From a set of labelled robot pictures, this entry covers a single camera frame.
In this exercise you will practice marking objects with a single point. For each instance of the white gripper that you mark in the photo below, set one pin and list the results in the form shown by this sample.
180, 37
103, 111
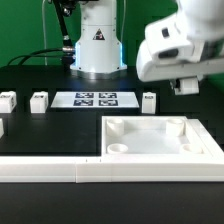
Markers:
168, 59

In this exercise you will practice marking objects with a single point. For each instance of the white square table top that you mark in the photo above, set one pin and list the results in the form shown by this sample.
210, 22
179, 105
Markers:
151, 135

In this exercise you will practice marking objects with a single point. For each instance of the white marker plate with tags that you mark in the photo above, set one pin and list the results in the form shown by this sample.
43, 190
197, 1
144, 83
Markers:
95, 100

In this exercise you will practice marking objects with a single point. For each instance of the white L-shaped obstacle fence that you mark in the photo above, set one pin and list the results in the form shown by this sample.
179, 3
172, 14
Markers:
118, 168

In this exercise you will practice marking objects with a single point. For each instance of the white block at left edge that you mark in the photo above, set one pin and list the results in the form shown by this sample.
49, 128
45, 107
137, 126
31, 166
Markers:
1, 128

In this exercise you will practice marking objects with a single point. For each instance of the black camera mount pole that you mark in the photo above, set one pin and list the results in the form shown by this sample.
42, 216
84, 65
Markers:
64, 8

